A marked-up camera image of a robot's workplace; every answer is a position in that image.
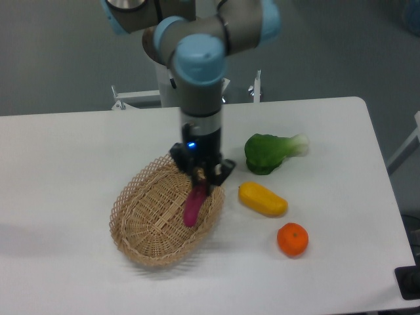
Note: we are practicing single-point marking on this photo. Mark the white metal base frame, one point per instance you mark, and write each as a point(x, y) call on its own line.
point(137, 99)

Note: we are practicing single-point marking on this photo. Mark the purple sweet potato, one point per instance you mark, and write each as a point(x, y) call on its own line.
point(193, 204)

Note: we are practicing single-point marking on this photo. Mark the green bok choy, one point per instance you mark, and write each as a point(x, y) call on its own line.
point(265, 153)

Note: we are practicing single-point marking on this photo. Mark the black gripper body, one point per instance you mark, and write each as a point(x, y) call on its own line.
point(206, 147)

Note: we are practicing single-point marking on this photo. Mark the orange mandarin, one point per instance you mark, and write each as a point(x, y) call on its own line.
point(292, 239)

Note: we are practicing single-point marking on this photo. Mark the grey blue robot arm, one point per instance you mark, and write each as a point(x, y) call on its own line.
point(194, 50)

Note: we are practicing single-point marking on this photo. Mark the black device at edge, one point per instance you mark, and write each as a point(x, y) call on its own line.
point(408, 282)

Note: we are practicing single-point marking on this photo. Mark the white frame at right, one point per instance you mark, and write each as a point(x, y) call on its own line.
point(405, 150)

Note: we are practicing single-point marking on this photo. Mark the woven wicker basket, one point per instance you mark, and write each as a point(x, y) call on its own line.
point(146, 221)

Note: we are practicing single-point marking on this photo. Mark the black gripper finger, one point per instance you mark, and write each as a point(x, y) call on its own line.
point(217, 174)
point(184, 158)

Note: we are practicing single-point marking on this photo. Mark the white clamp post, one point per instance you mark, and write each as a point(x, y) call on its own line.
point(255, 90)

